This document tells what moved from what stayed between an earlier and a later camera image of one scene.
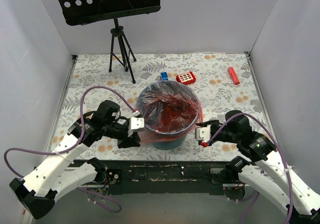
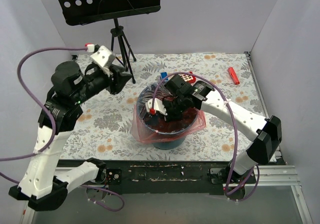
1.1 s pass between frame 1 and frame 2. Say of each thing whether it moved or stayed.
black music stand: stayed
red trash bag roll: stayed
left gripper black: moved
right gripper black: moved
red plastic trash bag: stayed
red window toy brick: stayed
